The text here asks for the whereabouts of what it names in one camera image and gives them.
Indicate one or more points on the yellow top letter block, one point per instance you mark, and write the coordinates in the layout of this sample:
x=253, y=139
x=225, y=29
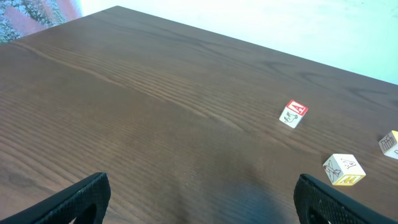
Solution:
x=388, y=145

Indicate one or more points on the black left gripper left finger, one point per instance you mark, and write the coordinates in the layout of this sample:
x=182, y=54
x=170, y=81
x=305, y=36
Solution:
x=83, y=202

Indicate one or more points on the patterned pink blue carpet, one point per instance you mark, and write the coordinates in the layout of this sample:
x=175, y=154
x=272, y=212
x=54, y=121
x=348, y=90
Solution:
x=20, y=18

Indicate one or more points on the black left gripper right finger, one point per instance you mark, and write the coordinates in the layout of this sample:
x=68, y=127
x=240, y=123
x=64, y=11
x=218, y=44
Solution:
x=318, y=203

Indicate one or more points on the red letter A block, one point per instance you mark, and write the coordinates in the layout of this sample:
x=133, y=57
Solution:
x=293, y=113

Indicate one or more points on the yellow airplane picture block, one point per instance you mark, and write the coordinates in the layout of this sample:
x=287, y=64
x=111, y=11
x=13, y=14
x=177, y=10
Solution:
x=343, y=170

